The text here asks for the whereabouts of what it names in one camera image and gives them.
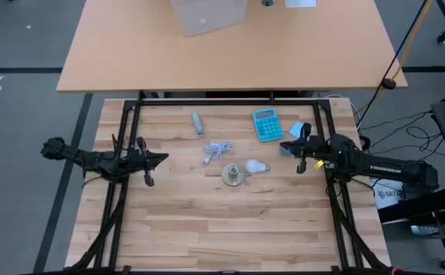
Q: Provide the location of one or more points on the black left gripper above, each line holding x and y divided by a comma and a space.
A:
128, 162

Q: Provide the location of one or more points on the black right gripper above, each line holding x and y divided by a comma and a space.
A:
321, 149

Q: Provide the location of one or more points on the white lightbulb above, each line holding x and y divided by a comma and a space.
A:
255, 165

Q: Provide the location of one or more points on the brass lamp socket base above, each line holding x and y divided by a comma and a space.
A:
233, 175

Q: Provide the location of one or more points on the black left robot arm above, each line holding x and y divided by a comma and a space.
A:
92, 160

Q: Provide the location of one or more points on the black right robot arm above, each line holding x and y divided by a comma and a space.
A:
397, 170

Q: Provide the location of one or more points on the blue patterned tape roll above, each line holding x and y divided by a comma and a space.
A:
286, 153

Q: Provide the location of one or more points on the blue sticky note pad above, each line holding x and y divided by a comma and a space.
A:
295, 130

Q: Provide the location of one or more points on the blue calculator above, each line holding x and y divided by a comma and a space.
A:
268, 126

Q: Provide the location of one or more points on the white printed cardboard box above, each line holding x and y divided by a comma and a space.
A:
386, 198

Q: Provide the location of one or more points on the light wooden desk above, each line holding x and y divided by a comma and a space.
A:
226, 57

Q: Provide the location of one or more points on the white flat device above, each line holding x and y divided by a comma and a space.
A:
300, 3

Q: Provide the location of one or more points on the black aluminium table frame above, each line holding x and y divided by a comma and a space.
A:
226, 102

